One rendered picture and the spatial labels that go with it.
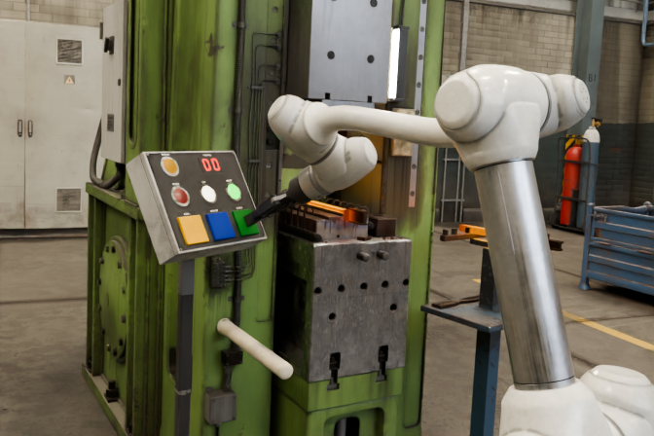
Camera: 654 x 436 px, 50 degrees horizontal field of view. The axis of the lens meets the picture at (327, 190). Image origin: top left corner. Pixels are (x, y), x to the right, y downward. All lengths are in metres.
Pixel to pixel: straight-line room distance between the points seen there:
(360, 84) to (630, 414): 1.36
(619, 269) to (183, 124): 4.24
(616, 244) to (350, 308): 3.97
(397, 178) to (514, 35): 7.70
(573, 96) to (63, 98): 6.40
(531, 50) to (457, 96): 9.17
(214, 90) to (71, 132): 5.23
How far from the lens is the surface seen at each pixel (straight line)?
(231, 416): 2.40
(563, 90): 1.33
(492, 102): 1.17
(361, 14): 2.32
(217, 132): 2.23
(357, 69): 2.29
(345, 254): 2.25
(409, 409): 2.87
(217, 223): 1.88
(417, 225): 2.66
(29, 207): 7.42
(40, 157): 7.38
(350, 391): 2.41
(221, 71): 2.23
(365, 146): 1.69
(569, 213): 9.67
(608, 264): 6.10
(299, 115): 1.62
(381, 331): 2.40
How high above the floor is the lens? 1.30
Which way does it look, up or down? 6 degrees down
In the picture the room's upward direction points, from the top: 3 degrees clockwise
